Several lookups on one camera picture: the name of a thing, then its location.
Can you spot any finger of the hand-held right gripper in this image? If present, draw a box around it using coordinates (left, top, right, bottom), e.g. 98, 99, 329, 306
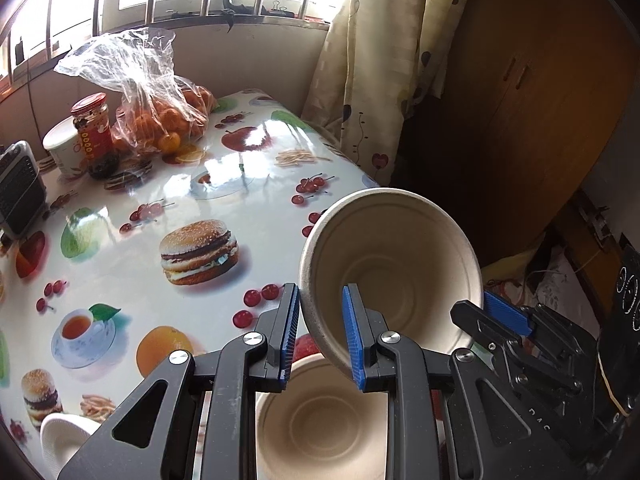
450, 300, 531, 376
482, 290, 551, 341

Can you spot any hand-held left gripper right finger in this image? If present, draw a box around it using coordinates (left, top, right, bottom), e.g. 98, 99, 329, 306
341, 282, 556, 480

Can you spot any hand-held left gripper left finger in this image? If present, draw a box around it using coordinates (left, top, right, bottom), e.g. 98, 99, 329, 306
57, 282, 302, 480

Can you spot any beige paper bowl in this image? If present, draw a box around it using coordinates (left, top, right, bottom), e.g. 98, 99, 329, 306
298, 187, 485, 386
255, 352, 390, 480

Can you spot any floral cloth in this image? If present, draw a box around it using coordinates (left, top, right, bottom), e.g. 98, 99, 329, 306
485, 255, 601, 321

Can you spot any black induction cooker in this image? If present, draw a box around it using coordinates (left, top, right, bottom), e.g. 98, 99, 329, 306
602, 247, 640, 333

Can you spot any fruit print tablecloth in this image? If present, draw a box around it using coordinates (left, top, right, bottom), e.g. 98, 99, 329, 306
0, 89, 383, 480

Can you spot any brown wooden cabinet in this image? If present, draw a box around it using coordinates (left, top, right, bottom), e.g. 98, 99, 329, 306
390, 0, 640, 266

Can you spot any plastic bag of oranges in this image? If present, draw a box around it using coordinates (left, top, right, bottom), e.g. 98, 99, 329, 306
54, 29, 217, 156

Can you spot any cream patterned curtain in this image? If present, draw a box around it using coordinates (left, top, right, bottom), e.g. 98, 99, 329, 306
300, 0, 476, 186

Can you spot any glass sauce jar red lid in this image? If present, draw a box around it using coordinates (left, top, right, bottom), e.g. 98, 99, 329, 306
70, 92, 121, 180

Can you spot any white paper cup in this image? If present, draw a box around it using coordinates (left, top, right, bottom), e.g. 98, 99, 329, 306
42, 116, 88, 178

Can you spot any small grey fan heater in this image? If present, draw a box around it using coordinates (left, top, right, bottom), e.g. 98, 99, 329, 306
0, 141, 48, 241

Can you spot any black hook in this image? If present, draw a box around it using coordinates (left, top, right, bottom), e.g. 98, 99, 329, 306
220, 0, 251, 33

